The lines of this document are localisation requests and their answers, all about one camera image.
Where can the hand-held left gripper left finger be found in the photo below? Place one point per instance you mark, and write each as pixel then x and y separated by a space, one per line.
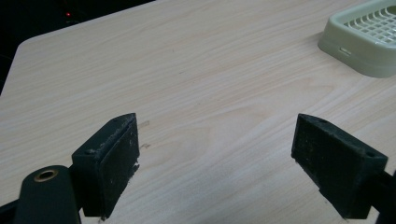
pixel 106 174

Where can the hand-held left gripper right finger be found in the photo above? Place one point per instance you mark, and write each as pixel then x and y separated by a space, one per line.
pixel 336 161

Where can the pale green plastic basket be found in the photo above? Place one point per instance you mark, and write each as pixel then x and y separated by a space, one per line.
pixel 358 46

